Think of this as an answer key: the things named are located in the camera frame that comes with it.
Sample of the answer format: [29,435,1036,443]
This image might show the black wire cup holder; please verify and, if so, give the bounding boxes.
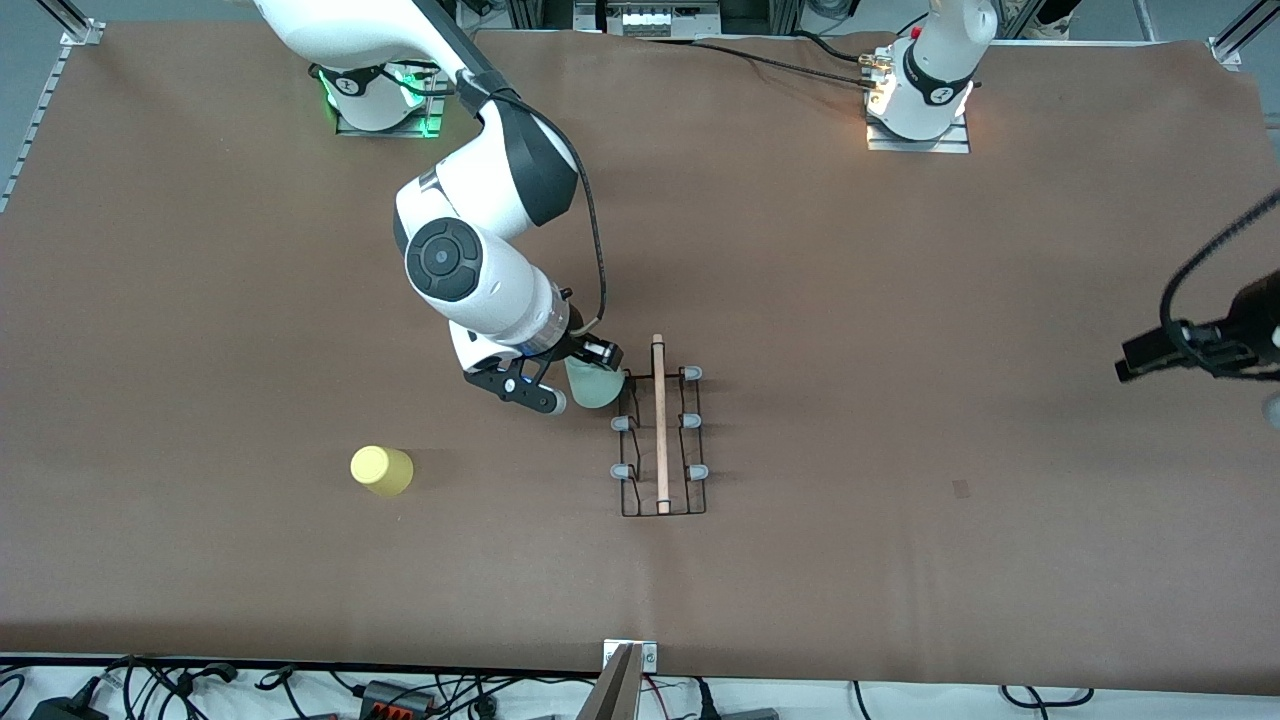
[609,333,711,519]

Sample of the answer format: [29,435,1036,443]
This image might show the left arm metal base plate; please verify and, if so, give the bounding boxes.
[865,110,972,154]

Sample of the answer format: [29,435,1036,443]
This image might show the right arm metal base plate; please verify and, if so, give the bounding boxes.
[335,60,447,139]

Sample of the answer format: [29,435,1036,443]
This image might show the aluminium frame corner post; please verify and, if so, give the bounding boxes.
[35,0,106,48]
[1208,0,1280,69]

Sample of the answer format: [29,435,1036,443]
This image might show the aluminium profile beam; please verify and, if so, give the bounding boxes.
[575,643,643,720]

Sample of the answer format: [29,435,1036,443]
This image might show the black hub orange connectors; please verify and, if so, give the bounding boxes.
[360,680,436,720]

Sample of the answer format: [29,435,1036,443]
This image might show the mint green plastic cup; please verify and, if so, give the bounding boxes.
[564,357,630,410]

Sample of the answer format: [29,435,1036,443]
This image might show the black cable to arm base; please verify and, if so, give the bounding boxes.
[640,32,873,89]

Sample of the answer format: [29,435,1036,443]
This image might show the grey electrical terminal unit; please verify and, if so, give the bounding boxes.
[575,0,721,39]

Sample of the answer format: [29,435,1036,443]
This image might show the aluminium side rail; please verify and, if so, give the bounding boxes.
[0,45,73,213]

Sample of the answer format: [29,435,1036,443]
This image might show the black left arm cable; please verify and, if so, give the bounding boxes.
[1160,188,1280,381]

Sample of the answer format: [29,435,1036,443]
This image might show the metal beam bracket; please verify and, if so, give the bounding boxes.
[603,640,659,673]

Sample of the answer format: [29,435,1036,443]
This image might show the yellow plastic cup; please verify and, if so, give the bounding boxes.
[350,445,415,498]

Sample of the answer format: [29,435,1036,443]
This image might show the brown table mat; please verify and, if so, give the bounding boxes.
[0,22,1280,696]

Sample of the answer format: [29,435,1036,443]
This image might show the black power adapter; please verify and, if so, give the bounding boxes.
[30,695,107,720]

